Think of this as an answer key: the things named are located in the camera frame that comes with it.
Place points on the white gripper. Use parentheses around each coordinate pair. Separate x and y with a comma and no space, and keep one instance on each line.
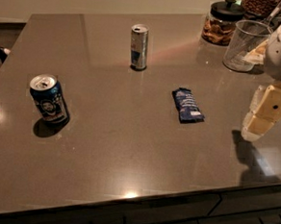
(265,106)

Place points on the blue rxbar blueberry wrapper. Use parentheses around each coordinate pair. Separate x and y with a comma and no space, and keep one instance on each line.
(186,106)

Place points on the silver red bull can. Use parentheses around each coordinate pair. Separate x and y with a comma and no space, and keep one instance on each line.
(139,46)

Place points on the blue pepsi can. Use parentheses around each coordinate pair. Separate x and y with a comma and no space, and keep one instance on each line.
(46,92)

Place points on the clear plastic measuring cup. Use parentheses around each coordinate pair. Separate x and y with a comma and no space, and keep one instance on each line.
(247,36)

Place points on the metal utensil in cup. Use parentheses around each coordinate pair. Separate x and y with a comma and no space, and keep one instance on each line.
(273,19)

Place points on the glass jar of nuts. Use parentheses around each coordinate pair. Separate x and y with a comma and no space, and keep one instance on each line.
(260,7)

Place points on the glass jar with black lid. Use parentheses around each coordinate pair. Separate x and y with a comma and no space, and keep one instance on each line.
(221,20)

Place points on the dark object at table edge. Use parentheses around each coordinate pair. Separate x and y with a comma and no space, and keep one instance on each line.
(4,53)

